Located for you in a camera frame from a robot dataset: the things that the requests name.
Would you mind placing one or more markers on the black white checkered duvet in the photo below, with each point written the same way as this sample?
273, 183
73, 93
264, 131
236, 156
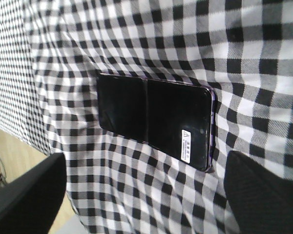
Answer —
51, 52

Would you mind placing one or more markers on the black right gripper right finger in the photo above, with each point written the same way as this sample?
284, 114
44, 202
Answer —
262, 203

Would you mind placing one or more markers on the black foldable smartphone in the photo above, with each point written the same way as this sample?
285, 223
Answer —
176, 119

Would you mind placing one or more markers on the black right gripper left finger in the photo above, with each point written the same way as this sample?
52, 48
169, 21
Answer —
30, 204

